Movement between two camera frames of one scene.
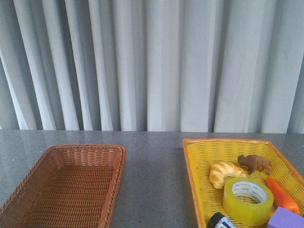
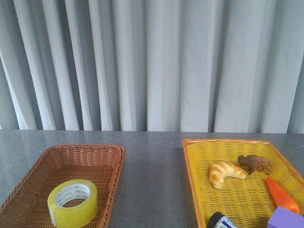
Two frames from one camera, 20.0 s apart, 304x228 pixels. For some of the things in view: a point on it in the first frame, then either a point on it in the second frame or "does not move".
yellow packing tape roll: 243,213 to 64,217
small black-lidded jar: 218,220 does not move
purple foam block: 282,218 does not move
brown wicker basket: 67,186 does not move
